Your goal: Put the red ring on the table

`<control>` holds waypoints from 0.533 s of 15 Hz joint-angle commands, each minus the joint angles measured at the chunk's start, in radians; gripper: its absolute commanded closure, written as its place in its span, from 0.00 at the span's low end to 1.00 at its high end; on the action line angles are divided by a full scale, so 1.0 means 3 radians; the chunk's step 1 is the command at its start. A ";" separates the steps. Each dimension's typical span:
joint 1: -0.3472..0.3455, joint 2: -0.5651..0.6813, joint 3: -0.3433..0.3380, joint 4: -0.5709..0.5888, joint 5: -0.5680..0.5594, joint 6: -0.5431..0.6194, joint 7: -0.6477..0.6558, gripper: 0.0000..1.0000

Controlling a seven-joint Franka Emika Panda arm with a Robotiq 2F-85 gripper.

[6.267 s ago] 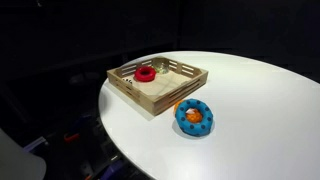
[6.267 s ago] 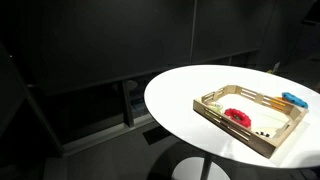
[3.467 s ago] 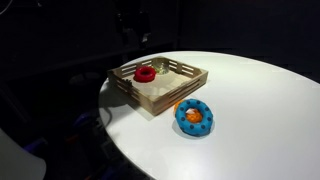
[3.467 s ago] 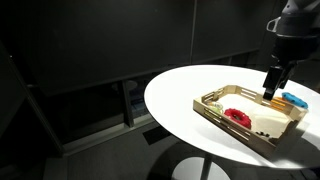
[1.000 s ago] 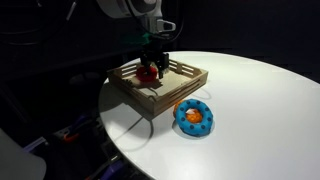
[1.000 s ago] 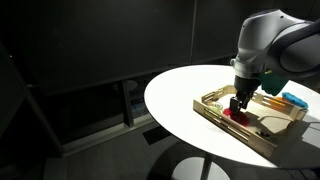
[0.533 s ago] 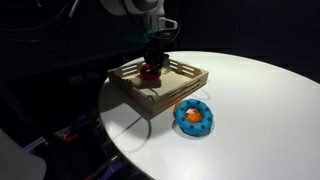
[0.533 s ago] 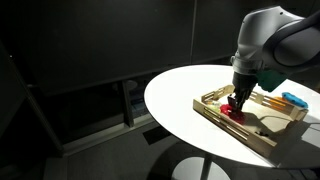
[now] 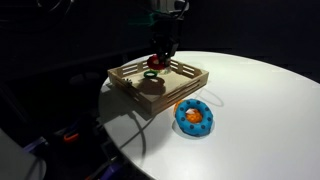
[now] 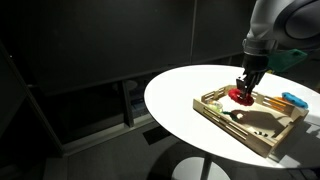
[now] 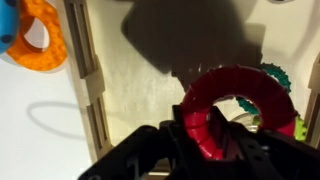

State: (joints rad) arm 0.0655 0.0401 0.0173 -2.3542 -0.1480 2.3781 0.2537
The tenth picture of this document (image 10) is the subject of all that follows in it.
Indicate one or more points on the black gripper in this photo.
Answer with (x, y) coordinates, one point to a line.
(253, 66)

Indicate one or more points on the orange toy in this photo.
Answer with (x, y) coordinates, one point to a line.
(279, 99)

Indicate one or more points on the light wooden slatted tray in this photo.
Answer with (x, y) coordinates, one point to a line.
(253, 143)

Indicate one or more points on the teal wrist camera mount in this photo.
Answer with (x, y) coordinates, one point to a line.
(286, 60)

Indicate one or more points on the white table pedestal base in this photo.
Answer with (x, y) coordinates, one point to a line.
(200, 170)

